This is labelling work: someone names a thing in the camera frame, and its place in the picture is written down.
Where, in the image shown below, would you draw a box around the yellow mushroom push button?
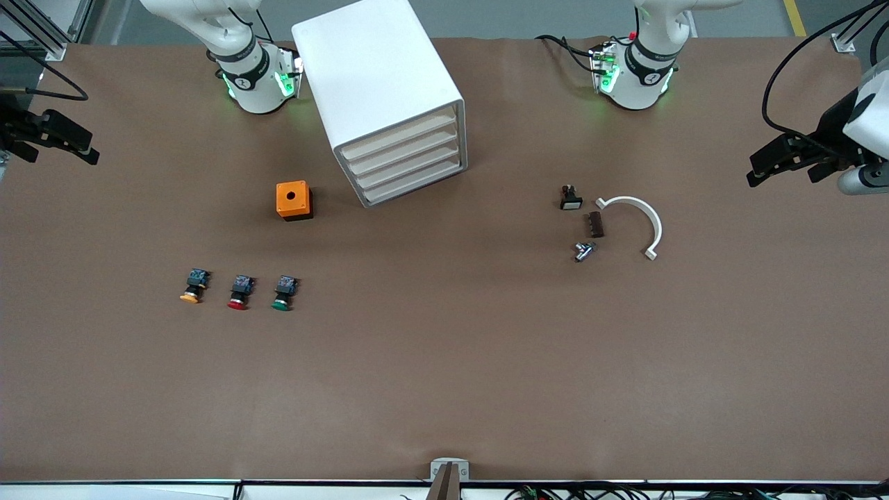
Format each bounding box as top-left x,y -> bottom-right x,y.
179,269 -> 211,304

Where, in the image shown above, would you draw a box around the white plastic drawer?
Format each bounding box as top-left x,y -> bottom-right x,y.
358,157 -> 463,205
351,141 -> 462,192
338,106 -> 459,162
344,124 -> 460,177

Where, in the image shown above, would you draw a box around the red mushroom push button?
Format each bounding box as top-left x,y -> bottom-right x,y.
227,275 -> 256,311

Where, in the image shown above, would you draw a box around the green mushroom push button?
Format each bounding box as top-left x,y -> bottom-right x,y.
271,276 -> 299,312

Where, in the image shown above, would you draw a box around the white drawer cabinet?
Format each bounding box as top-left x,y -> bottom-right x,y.
290,0 -> 468,209

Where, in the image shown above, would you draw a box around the orange box with hole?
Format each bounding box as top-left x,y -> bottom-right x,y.
276,181 -> 314,222

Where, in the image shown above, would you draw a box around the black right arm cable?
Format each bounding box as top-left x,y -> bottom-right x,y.
0,31 -> 89,102

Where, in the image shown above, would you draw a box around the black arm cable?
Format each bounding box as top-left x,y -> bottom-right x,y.
762,0 -> 889,140
0,31 -> 89,102

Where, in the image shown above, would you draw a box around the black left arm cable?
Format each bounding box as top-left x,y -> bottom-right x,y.
762,0 -> 889,140

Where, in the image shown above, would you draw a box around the aluminium frame profile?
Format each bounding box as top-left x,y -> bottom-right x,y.
830,0 -> 889,53
0,0 -> 94,62

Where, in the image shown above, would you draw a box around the white curved bracket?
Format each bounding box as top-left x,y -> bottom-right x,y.
595,196 -> 663,261

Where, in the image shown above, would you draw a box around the tangled black cables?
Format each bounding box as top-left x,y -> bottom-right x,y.
401,484 -> 889,500

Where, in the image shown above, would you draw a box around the grey metal mounting bracket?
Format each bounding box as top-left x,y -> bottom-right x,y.
429,457 -> 471,500

